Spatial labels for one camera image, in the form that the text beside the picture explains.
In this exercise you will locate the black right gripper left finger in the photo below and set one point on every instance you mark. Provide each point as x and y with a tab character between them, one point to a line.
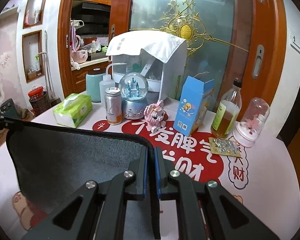
96	211

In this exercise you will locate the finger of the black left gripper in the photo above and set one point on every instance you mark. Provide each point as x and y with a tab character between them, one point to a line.
7	122

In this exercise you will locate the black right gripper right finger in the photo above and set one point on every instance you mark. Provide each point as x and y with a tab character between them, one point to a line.
206	210

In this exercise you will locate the purple and grey towel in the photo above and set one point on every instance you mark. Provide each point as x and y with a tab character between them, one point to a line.
53	162

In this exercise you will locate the dark green appliance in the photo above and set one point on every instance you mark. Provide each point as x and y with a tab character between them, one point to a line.
8	108

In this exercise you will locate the red bucket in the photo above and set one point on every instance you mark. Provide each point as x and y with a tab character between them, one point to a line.
36	93

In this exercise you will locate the blister pill pack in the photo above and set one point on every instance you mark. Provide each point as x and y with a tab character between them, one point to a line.
224	147

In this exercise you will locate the green tissue pack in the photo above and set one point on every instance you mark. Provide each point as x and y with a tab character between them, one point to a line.
73	110

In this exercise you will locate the glass bottle with yellow liquid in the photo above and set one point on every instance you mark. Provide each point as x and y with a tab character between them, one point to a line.
227	111

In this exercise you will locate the teal cylindrical container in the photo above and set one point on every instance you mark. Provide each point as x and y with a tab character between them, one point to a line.
92	81

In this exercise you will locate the pink rice cooker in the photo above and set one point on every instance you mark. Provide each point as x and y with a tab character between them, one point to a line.
79	56

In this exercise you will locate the pink block dog figure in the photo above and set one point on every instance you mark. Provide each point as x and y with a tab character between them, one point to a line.
154	116

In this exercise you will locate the silver and orange can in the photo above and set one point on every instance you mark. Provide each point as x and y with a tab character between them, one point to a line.
113	105

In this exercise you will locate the glass dome with pink flowers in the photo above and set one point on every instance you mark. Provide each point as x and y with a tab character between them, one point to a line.
248	129

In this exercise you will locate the blue paper carton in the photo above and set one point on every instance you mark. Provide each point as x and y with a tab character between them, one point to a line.
193	104

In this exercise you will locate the white squeeze bottle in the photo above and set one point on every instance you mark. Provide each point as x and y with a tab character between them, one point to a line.
107	82

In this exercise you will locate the blue castle snow globe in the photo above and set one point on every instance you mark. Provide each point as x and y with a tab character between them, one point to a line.
134	88

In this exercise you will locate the white sterilizer appliance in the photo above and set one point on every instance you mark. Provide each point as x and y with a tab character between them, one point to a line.
161	77

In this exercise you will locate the white cloth cover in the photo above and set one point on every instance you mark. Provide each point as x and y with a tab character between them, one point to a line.
159	44

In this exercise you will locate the wooden sliding door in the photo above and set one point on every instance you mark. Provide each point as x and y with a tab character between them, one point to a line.
227	40

